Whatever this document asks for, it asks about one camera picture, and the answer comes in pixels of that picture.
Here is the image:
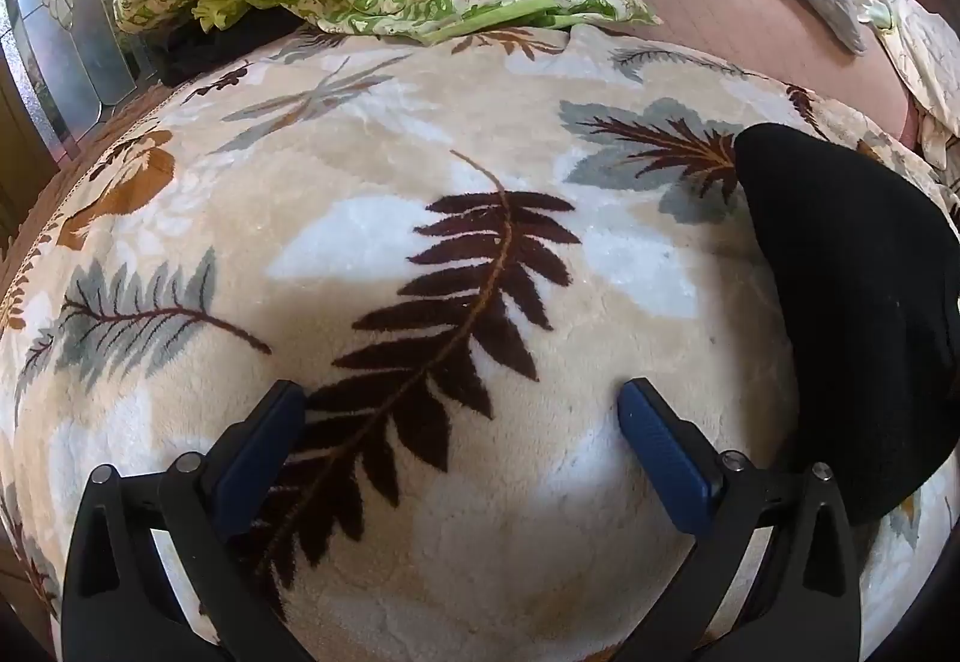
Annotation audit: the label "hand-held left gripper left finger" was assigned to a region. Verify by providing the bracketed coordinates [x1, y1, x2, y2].
[61, 378, 316, 662]

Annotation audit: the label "pale floral pillow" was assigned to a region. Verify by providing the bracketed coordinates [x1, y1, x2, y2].
[851, 0, 960, 169]

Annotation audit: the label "patterned glass door panel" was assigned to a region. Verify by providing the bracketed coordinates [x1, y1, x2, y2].
[0, 0, 162, 160]

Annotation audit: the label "leaf print fleece blanket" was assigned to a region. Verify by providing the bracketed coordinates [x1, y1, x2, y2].
[0, 24, 960, 662]

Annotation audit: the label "pink bed sheet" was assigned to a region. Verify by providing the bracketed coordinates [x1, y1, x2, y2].
[585, 0, 931, 153]

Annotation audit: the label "black pants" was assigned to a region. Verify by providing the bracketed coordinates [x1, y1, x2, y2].
[731, 123, 960, 528]

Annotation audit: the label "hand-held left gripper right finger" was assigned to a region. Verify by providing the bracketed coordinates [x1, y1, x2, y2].
[604, 377, 863, 662]

